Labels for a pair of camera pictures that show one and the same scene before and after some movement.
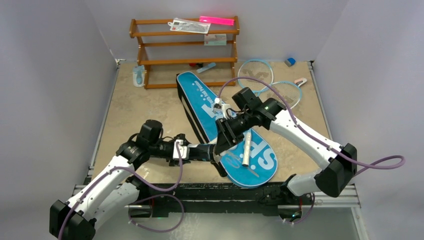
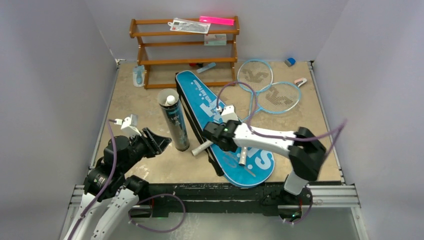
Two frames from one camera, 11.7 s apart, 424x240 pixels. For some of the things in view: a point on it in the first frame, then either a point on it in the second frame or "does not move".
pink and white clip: [300, 81] does not move
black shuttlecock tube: [201, 152] to [171, 101]
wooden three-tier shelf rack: [198, 51] does not move
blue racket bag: [200, 100] does not move
